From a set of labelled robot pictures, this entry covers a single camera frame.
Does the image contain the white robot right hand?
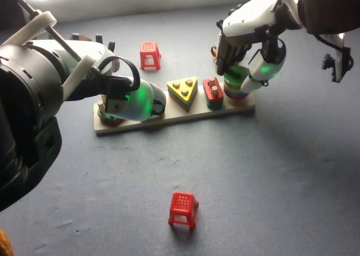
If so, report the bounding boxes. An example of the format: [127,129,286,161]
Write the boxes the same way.
[214,0,288,95]

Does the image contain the small orange toy piece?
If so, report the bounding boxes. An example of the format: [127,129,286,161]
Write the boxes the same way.
[0,229,14,256]

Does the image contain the red toy stool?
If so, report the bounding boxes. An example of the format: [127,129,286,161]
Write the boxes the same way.
[168,191,200,229]
[139,41,163,71]

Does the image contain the round colour rings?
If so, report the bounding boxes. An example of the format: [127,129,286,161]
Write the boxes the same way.
[223,66,251,101]

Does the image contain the green cross block stack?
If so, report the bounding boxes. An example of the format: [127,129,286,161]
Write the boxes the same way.
[97,100,127,128]

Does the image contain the white fabric backdrop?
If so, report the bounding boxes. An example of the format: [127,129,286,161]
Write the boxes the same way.
[16,0,278,23]

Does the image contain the yellow triangle block stack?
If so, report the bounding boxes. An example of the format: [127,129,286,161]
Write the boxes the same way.
[166,76,199,113]

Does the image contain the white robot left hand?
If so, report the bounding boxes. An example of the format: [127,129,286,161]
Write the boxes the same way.
[28,33,167,123]

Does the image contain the grey table cloth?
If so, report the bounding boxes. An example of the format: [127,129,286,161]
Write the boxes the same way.
[0,2,360,256]

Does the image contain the red oblong block stack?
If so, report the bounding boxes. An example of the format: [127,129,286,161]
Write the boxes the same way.
[202,76,225,111]

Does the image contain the wooden peg board base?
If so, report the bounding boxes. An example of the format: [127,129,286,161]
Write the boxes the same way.
[93,80,257,137]

